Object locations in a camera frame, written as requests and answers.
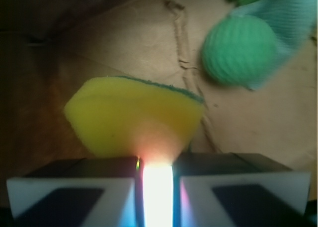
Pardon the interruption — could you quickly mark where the brown paper bag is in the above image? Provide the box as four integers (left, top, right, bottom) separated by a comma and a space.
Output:
0, 0, 318, 207

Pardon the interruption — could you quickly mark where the green dimpled ball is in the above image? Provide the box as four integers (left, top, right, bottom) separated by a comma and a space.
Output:
201, 16, 277, 86

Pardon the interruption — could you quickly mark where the light blue cloth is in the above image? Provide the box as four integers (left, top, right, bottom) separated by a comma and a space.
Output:
231, 0, 318, 90

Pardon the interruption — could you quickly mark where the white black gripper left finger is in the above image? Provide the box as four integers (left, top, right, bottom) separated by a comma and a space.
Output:
6, 156, 144, 227

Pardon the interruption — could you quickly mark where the yellow sponge with green back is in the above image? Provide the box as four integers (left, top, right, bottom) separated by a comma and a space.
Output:
64, 76, 204, 162

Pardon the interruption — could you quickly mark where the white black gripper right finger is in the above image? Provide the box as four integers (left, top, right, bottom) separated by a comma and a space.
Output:
172, 153, 311, 227

